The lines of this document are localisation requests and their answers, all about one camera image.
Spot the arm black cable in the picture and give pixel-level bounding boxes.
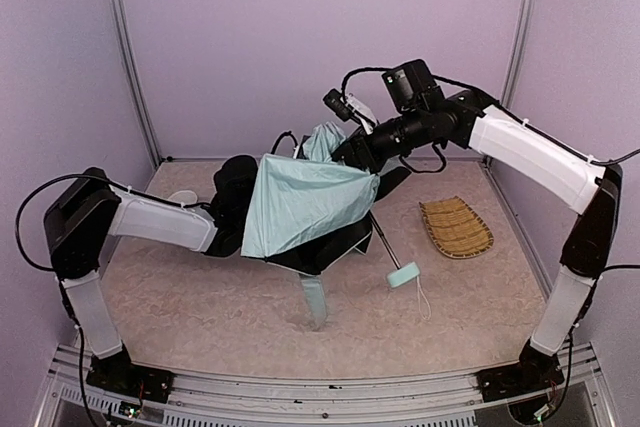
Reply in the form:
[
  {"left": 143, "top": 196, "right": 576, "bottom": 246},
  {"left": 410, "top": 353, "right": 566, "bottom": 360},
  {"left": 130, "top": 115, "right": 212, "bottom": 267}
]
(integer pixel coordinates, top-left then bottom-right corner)
[
  {"left": 589, "top": 148, "right": 640, "bottom": 168},
  {"left": 14, "top": 174, "right": 111, "bottom": 273}
]

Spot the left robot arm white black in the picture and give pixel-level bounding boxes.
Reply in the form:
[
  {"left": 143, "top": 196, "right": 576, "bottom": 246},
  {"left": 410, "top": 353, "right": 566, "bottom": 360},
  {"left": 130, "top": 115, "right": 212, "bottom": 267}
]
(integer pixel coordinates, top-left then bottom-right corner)
[{"left": 43, "top": 155, "right": 258, "bottom": 364}]

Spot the woven bamboo tray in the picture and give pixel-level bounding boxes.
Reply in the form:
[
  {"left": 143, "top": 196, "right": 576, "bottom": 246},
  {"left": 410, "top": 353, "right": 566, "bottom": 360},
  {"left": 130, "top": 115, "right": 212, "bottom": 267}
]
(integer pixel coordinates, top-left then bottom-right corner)
[{"left": 419, "top": 196, "right": 494, "bottom": 260}]

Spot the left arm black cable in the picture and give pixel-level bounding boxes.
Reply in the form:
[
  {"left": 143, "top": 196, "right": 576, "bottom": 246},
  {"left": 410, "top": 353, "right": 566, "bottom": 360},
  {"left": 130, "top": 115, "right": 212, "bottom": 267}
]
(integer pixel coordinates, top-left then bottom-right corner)
[{"left": 14, "top": 174, "right": 111, "bottom": 273}]

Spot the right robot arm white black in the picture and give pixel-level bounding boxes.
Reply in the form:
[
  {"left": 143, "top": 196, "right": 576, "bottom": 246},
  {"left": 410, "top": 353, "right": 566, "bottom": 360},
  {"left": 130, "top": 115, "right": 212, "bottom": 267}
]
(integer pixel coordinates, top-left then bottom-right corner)
[{"left": 323, "top": 59, "right": 622, "bottom": 375}]

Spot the white blue enamel pitcher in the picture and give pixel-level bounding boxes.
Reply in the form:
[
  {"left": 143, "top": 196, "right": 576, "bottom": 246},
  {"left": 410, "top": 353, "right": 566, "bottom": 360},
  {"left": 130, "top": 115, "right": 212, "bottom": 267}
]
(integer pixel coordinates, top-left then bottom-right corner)
[{"left": 168, "top": 190, "right": 198, "bottom": 205}]

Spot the mint green black umbrella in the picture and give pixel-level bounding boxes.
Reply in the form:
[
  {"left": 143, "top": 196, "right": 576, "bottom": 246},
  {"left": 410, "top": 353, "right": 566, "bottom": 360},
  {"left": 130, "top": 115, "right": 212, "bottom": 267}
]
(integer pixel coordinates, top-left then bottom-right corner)
[{"left": 241, "top": 122, "right": 410, "bottom": 328}]

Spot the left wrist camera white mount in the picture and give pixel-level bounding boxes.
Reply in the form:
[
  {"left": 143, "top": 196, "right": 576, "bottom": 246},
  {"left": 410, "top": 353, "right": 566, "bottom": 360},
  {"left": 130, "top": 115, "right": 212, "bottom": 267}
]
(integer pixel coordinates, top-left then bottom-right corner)
[{"left": 270, "top": 131, "right": 310, "bottom": 159}]

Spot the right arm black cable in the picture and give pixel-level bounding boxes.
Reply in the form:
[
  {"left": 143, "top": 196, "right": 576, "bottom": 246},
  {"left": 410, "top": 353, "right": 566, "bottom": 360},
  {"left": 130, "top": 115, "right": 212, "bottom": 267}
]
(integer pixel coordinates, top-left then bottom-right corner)
[{"left": 589, "top": 148, "right": 640, "bottom": 168}]

